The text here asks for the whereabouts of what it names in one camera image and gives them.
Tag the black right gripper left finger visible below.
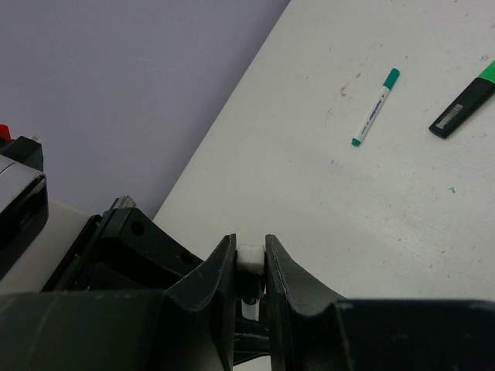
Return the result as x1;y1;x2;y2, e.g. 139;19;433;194
1;235;237;370

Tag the teal capped white marker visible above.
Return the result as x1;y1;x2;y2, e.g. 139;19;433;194
351;68;400;147

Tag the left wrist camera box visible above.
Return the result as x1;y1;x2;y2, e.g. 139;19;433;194
1;124;49;277

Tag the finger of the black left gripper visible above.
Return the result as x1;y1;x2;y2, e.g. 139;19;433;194
234;318;269;366

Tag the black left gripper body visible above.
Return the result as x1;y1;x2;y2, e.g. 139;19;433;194
42;196;203;292

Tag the black green capped highlighter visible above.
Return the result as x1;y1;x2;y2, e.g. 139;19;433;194
428;62;494;139

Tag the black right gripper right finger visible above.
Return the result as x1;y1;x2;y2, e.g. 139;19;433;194
265;235;494;370

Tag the black capped whiteboard pen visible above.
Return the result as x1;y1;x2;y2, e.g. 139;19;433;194
236;244;265;322

